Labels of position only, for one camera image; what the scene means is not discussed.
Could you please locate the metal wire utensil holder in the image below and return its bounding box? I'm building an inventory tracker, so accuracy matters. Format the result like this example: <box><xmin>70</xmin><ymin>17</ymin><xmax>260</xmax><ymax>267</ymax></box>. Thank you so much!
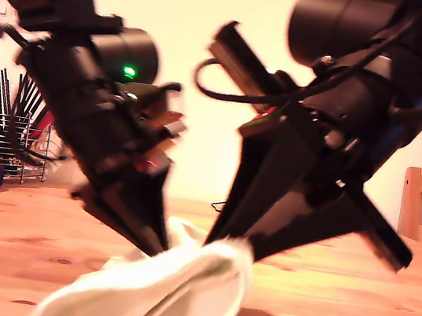
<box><xmin>0</xmin><ymin>110</ymin><xmax>56</xmax><ymax>186</ymax></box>

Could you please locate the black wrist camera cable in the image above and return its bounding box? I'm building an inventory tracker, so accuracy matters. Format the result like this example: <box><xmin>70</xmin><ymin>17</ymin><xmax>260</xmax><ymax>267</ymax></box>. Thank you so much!
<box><xmin>190</xmin><ymin>0</ymin><xmax>415</xmax><ymax>128</ymax></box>

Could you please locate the cream pink striped tea towel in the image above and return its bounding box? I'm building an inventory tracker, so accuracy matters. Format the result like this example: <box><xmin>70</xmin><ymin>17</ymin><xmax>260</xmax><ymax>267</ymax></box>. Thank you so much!
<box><xmin>28</xmin><ymin>199</ymin><xmax>260</xmax><ymax>316</ymax></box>

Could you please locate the red black chopstick packet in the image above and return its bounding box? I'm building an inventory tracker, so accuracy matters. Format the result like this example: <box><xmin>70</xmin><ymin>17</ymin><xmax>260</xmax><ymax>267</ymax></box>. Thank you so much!
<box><xmin>31</xmin><ymin>103</ymin><xmax>57</xmax><ymax>135</ymax></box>

